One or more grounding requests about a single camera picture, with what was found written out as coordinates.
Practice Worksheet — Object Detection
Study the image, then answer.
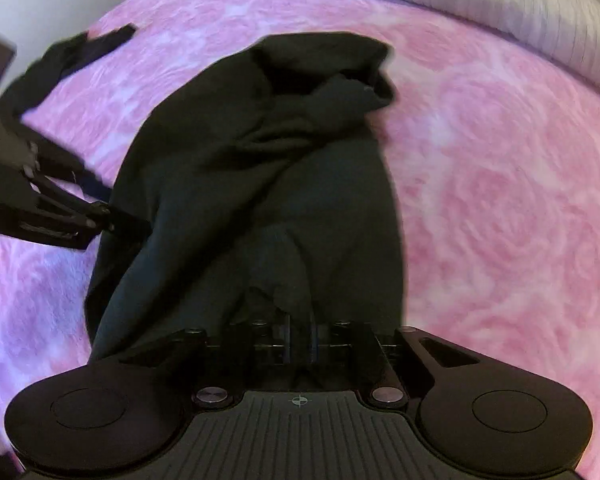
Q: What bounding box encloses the pink rose pattern bedsheet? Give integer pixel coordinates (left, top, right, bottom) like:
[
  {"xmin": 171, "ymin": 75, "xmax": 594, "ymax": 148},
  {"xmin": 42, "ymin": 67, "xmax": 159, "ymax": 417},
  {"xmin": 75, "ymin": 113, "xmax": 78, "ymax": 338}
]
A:
[{"xmin": 26, "ymin": 0, "xmax": 600, "ymax": 479}]

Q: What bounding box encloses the black cloth garment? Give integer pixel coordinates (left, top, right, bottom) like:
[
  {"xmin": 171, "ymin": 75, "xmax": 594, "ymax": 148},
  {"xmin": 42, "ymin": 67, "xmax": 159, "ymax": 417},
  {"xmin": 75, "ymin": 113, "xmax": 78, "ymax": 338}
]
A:
[{"xmin": 0, "ymin": 26, "xmax": 404, "ymax": 360}]

